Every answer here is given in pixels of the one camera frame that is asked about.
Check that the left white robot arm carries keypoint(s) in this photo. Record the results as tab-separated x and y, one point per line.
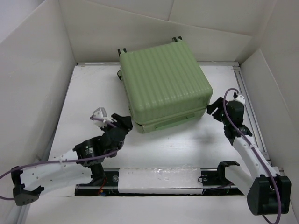
82	164

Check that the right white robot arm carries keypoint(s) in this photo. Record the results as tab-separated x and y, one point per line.
267	191

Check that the black metal base rail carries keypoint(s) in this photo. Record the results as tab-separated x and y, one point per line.
212	186

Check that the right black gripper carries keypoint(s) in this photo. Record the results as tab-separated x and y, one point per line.
210	108

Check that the green suitcase blue lining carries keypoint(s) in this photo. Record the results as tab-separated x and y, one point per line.
164	85

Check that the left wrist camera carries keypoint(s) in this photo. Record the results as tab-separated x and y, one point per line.
100	117

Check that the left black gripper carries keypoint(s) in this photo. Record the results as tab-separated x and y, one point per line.
124	122

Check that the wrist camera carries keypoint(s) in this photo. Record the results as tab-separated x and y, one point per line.
100	117
239	98

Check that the white foam base cover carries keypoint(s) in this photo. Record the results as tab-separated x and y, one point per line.
173	181

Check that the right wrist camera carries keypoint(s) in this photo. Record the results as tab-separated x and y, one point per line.
239	98

